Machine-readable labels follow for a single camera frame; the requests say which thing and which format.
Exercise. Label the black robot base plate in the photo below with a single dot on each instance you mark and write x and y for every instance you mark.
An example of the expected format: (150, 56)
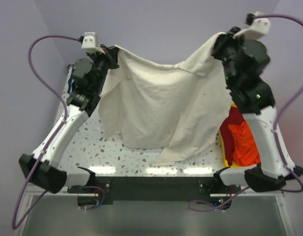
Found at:
(167, 189)

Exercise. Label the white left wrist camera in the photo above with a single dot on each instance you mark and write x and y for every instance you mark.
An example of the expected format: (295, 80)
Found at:
(90, 42)

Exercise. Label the folded blue printed t shirt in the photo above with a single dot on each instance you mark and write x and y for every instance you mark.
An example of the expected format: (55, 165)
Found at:
(69, 77)

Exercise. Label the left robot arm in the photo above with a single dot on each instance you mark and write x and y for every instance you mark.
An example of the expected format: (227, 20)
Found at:
(88, 77)

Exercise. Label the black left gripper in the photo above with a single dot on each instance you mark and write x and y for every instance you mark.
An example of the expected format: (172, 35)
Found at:
(111, 56)

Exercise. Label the orange t shirt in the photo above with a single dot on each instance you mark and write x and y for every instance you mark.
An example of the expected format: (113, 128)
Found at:
(245, 149)

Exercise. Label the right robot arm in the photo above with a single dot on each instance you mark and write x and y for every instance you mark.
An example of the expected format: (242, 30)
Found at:
(243, 62)

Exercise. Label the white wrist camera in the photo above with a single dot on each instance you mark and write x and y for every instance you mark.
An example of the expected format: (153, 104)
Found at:
(258, 27)
(90, 42)

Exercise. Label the dark red t shirt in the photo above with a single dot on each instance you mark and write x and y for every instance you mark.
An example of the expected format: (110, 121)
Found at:
(231, 132)

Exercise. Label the cream white t shirt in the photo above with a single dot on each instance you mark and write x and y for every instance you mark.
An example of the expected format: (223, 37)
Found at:
(178, 108)

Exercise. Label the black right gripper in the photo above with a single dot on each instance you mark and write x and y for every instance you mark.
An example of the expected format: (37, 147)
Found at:
(222, 40)

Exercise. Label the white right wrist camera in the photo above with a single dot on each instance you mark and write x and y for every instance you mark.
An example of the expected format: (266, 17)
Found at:
(258, 27)

